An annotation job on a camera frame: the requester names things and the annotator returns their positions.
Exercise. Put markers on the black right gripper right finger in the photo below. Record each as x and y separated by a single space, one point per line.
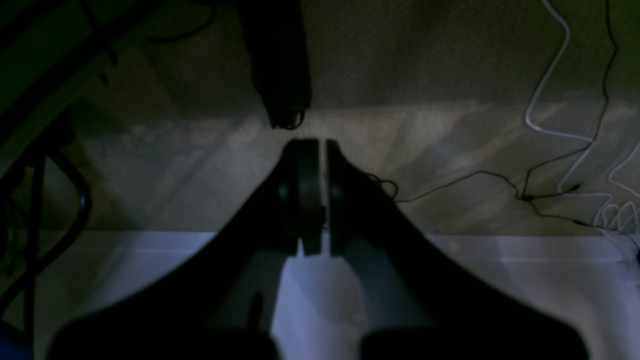
421 303

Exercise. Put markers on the black metal frame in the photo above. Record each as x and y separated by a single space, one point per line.
50 51

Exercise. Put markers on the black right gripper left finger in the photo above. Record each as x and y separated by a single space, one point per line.
220 303

